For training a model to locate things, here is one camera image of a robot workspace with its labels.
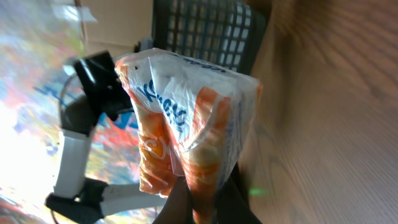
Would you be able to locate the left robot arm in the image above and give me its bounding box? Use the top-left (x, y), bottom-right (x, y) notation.
top-left (45, 51), bottom-right (166, 223)

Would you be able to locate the grey plastic shopping basket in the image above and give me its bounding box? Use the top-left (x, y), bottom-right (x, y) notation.
top-left (152, 0), bottom-right (268, 75)

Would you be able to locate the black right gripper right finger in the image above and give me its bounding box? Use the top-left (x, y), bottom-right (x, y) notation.
top-left (215, 164), bottom-right (262, 224)

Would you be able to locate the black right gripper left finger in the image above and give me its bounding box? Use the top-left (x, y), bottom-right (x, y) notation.
top-left (153, 177), bottom-right (193, 224)

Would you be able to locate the orange tissue pack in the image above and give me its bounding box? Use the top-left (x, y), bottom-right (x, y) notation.
top-left (115, 49), bottom-right (262, 223)

